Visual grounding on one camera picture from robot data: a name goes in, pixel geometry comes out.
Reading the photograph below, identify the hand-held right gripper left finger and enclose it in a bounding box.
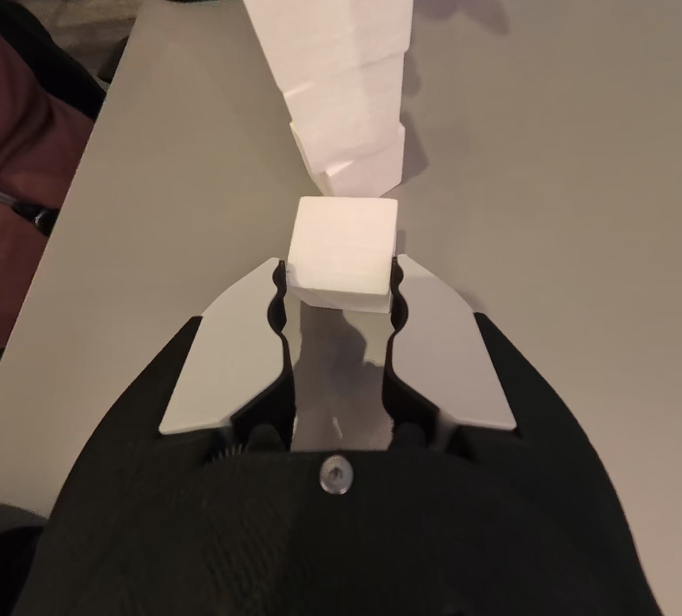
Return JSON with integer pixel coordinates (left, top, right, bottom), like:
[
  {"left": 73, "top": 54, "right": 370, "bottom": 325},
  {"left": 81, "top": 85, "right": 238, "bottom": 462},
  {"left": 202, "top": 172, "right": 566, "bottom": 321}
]
[{"left": 159, "top": 256, "right": 296, "bottom": 452}]

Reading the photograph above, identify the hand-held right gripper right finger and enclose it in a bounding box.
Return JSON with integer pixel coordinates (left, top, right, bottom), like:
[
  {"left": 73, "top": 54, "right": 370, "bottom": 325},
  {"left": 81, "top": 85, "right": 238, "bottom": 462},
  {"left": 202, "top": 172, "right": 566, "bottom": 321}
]
[{"left": 383, "top": 254, "right": 518, "bottom": 452}]

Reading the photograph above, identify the person in maroon shirt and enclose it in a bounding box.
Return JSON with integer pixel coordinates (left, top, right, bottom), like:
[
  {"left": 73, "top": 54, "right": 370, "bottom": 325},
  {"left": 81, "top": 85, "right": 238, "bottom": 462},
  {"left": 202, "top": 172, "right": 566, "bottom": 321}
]
[{"left": 0, "top": 0, "right": 96, "bottom": 350}]

